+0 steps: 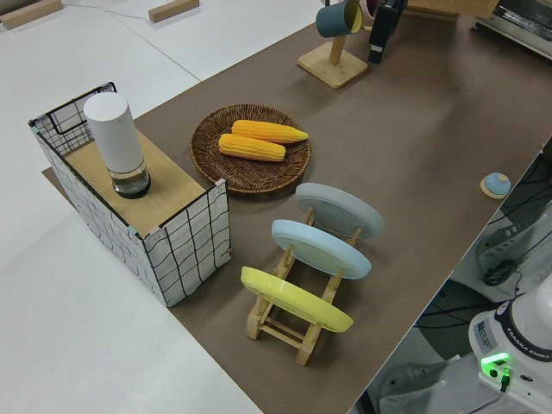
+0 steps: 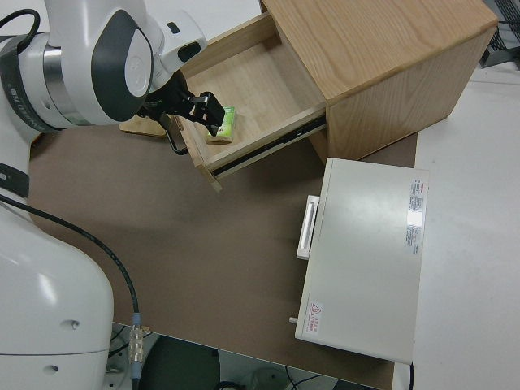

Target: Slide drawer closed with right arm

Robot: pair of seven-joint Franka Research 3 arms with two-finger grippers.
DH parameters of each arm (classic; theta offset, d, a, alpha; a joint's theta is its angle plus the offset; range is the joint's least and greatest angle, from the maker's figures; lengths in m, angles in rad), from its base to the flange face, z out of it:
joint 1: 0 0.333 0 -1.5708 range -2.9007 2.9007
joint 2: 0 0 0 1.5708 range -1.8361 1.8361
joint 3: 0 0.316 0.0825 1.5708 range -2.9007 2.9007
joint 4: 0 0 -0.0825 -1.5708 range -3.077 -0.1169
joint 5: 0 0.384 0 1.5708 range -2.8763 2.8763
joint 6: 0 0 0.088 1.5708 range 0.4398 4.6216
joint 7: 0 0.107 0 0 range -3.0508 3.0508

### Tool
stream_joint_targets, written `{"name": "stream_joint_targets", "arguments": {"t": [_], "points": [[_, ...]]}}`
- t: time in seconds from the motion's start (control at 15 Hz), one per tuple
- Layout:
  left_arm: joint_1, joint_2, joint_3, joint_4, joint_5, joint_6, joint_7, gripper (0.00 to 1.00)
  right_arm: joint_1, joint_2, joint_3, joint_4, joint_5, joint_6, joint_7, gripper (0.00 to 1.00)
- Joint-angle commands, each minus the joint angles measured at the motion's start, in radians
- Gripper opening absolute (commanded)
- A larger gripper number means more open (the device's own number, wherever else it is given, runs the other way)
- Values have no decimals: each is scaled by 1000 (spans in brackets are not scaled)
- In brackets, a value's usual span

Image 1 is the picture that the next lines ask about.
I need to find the light blue plate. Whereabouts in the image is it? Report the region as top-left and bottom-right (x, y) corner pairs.
(271, 218), (373, 281)

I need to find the yellow corn cob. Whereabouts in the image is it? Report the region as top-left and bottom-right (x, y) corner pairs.
(231, 120), (311, 145)
(217, 133), (286, 163)

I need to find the grey plate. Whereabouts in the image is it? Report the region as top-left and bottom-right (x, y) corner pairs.
(295, 182), (386, 247)

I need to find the white cylinder bottle clear base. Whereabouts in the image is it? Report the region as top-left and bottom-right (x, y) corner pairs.
(83, 92), (153, 200)

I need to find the wire grid shelf with wooden boards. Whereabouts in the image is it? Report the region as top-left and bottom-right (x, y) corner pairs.
(28, 80), (233, 308)

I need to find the yellow plate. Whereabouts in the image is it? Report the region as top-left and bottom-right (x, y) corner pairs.
(240, 266), (355, 333)

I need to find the white oven appliance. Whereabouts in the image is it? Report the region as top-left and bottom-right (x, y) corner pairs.
(469, 0), (552, 57)

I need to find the teal mug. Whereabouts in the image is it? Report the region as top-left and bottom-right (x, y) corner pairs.
(316, 0), (366, 38)

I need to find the wooden block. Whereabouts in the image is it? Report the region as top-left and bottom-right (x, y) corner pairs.
(147, 0), (200, 22)
(0, 0), (63, 30)

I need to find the black coiled cable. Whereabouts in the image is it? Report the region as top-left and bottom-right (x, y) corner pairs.
(481, 260), (515, 286)

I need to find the blue bell on wooden base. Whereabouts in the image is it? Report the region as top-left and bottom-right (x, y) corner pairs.
(480, 172), (512, 200)

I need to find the round wicker basket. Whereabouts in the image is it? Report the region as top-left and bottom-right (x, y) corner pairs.
(190, 103), (312, 198)

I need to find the wooden mug tree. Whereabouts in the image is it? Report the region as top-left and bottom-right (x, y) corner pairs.
(297, 0), (369, 91)

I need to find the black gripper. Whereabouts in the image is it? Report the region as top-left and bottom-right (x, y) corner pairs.
(367, 0), (409, 66)

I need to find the wooden drawer cabinet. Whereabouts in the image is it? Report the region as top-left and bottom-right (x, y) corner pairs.
(405, 0), (461, 21)

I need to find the brown table mat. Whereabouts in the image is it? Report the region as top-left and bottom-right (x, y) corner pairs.
(41, 0), (552, 414)

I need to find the wooden plate rack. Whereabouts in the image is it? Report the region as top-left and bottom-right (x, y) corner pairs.
(246, 205), (363, 367)

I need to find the pink mug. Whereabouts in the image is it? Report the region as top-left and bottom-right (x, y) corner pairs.
(361, 0), (383, 21)

